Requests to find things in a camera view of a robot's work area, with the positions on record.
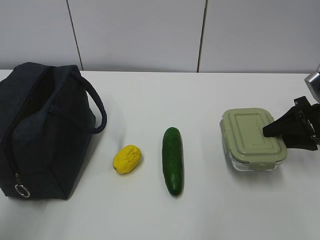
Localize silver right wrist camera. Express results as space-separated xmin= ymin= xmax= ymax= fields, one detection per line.
xmin=304 ymin=66 xmax=320 ymax=104

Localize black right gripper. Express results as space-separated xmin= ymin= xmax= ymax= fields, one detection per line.
xmin=263 ymin=96 xmax=320 ymax=151

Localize dark navy fabric bag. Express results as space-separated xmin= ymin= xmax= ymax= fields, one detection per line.
xmin=0 ymin=62 xmax=107 ymax=200

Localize green toy cucumber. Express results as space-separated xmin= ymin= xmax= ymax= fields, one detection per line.
xmin=161 ymin=127 xmax=184 ymax=197

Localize yellow toy lemon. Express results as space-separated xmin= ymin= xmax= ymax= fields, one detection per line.
xmin=112 ymin=145 xmax=143 ymax=175

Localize green lidded glass container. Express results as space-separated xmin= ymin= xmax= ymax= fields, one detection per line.
xmin=219 ymin=108 xmax=288 ymax=172

